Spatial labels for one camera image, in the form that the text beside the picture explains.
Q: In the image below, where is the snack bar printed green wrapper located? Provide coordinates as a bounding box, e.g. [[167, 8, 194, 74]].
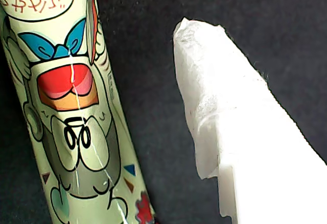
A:
[[0, 0, 158, 224]]

